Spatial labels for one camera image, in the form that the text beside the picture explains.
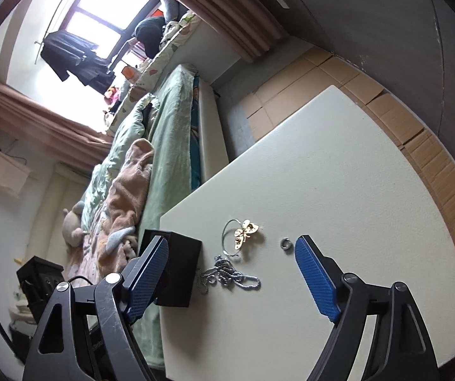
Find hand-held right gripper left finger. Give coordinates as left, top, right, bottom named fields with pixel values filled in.
left=22, top=234, right=170, bottom=381

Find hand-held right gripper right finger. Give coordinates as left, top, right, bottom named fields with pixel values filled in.
left=294, top=234, right=439, bottom=381

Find black gift box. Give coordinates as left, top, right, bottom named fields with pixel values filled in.
left=142, top=229, right=202, bottom=308

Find grey beaded necklace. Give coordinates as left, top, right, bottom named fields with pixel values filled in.
left=198, top=255, right=262, bottom=294

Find silver hoop bangle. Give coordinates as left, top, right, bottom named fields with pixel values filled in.
left=221, top=218, right=253, bottom=257

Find gold butterfly brooch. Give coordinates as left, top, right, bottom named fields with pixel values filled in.
left=233, top=219, right=260, bottom=251

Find pink fleece blanket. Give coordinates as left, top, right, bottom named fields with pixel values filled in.
left=93, top=139, right=157, bottom=275

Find beige plush toy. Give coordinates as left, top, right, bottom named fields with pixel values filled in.
left=62, top=202, right=90, bottom=247

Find black equipment box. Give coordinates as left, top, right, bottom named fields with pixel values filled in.
left=16, top=257, right=65, bottom=324

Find bed with green sheet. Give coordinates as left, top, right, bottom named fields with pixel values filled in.
left=65, top=63, right=228, bottom=366

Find green floral quilt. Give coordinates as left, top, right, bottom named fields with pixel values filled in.
left=81, top=93, right=161, bottom=231

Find flattened cardboard sheets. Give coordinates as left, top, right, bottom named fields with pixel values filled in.
left=239, top=45, right=455, bottom=264

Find pink curtain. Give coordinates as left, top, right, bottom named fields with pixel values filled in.
left=0, top=83, right=115, bottom=163
left=144, top=0, right=292, bottom=63

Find colourful plush toys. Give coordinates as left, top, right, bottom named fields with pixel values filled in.
left=104, top=85, right=123, bottom=115

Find patterned window seat cushion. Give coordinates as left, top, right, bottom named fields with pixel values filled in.
left=104, top=12, right=200, bottom=136

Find hanging dark clothes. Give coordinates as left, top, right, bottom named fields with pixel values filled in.
left=40, top=31, right=117, bottom=93

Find black bag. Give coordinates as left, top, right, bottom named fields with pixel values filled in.
left=134, top=17, right=167, bottom=58

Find grey pillow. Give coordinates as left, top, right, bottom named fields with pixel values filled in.
left=159, top=0, right=188, bottom=24

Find metal clothes rod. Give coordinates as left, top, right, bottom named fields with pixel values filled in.
left=34, top=0, right=84, bottom=65

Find dark brown wardrobe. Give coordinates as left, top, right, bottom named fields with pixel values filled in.
left=227, top=0, right=455, bottom=191

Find window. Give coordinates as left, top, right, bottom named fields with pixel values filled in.
left=7, top=0, right=161, bottom=136

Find black cable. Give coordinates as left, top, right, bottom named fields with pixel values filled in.
left=66, top=275, right=95, bottom=287

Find beige covered wall unit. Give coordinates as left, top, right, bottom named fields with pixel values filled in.
left=0, top=146, right=35, bottom=199

